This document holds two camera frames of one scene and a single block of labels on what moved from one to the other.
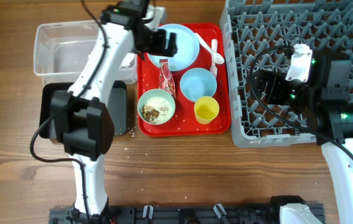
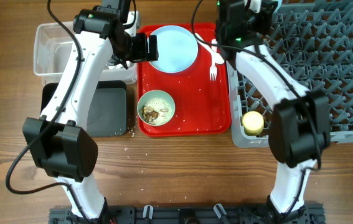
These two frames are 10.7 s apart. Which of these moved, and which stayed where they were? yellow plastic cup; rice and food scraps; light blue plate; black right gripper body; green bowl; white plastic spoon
Moved: yellow plastic cup; black right gripper body
Stayed: rice and food scraps; green bowl; light blue plate; white plastic spoon
